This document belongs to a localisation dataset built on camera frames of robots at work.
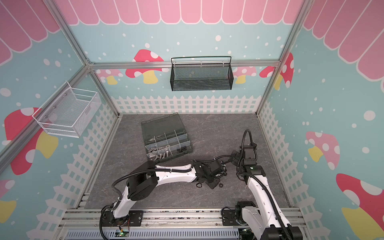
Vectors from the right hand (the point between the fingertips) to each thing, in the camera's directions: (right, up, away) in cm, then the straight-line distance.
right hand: (238, 157), depth 84 cm
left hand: (-14, -15, +2) cm, 20 cm away
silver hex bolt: (-47, -1, +11) cm, 48 cm away
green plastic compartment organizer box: (-45, +10, +19) cm, 50 cm away
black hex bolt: (-36, +2, +15) cm, 39 cm away
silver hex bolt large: (-43, 0, +13) cm, 45 cm away
